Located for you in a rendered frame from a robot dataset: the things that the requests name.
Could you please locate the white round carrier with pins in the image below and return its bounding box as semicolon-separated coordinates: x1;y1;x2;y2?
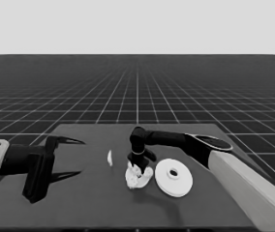
125;160;154;190

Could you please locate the large thick white disc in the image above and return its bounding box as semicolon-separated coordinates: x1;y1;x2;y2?
154;159;194;198

